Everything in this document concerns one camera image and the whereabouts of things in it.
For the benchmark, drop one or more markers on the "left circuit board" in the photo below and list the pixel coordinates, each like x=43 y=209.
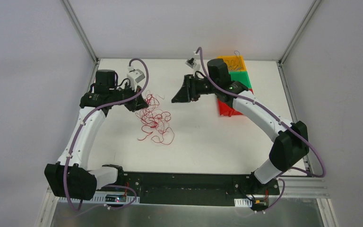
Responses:
x=112 y=198

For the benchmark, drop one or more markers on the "right white cable duct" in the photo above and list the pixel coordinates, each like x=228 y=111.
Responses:
x=246 y=203

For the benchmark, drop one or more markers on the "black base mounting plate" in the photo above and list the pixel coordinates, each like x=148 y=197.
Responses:
x=194 y=189

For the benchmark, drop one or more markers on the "aluminium frame rail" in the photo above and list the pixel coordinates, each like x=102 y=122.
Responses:
x=302 y=202

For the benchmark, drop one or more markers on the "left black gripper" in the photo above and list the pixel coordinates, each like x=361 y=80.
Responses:
x=134 y=98

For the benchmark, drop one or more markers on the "right circuit board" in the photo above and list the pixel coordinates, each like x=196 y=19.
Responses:
x=259 y=206

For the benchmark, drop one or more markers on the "circuit board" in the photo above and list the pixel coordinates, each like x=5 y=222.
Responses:
x=112 y=198
x=259 y=206

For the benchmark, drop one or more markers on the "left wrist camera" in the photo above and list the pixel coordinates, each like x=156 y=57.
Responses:
x=135 y=77

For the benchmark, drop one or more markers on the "yellow plastic bin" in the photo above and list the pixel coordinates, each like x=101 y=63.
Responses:
x=234 y=63

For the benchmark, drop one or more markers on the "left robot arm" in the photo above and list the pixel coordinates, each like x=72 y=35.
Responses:
x=69 y=176

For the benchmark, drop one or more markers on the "green plastic bin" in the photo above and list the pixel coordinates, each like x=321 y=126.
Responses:
x=241 y=76

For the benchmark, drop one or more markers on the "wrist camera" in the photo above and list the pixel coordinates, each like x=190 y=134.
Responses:
x=135 y=77
x=192 y=63

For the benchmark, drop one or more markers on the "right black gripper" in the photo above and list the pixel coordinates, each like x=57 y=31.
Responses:
x=190 y=88

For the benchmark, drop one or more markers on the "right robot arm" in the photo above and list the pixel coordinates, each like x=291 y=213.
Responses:
x=289 y=139

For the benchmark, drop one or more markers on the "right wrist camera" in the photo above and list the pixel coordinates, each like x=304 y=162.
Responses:
x=192 y=63

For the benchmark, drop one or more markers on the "red plastic bin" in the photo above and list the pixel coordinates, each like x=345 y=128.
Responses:
x=225 y=110

